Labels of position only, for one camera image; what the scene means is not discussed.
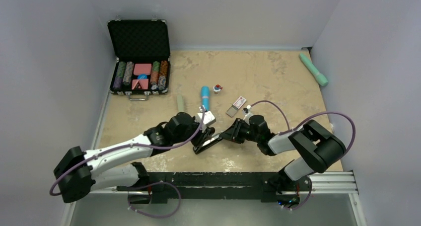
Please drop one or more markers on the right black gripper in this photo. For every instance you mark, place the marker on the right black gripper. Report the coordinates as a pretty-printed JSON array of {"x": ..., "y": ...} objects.
[{"x": 233, "y": 133}]

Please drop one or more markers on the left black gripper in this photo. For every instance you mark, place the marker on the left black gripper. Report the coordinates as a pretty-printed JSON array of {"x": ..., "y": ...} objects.
[{"x": 201, "y": 136}]

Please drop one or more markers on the grey-green stapler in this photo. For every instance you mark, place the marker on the grey-green stapler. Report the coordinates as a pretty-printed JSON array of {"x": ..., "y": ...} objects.
[{"x": 180, "y": 103}]

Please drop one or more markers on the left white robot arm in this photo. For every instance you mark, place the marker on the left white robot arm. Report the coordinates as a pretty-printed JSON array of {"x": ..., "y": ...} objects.
[{"x": 80, "y": 172}]

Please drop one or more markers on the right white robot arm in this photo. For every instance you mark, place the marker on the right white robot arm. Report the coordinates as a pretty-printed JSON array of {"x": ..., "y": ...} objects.
[{"x": 318, "y": 148}]

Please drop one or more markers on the staple box with red label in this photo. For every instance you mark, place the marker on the staple box with red label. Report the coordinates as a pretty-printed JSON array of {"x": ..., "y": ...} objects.
[{"x": 236, "y": 106}]

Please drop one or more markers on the blue cylindrical tube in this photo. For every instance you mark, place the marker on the blue cylindrical tube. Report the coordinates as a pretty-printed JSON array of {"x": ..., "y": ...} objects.
[{"x": 205, "y": 97}]

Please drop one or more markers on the small colourful figurine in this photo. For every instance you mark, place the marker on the small colourful figurine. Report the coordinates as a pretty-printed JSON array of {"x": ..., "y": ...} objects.
[{"x": 217, "y": 88}]

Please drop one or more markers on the mint green tube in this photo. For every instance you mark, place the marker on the mint green tube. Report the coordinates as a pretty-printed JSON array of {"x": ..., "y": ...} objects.
[{"x": 319, "y": 77}]

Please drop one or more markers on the black poker chip case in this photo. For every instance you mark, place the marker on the black poker chip case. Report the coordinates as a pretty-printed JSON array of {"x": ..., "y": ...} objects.
[{"x": 140, "y": 41}]

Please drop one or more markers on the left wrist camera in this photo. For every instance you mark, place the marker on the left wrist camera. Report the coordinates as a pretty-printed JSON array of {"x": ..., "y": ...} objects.
[{"x": 207, "y": 117}]

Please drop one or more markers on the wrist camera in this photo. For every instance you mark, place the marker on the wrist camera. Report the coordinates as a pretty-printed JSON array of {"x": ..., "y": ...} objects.
[
  {"x": 247, "y": 111},
  {"x": 207, "y": 117}
]

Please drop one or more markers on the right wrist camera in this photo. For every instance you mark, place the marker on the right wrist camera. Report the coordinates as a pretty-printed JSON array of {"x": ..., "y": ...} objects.
[{"x": 247, "y": 111}]

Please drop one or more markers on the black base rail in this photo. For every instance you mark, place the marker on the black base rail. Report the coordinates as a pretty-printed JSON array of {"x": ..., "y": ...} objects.
[{"x": 267, "y": 187}]

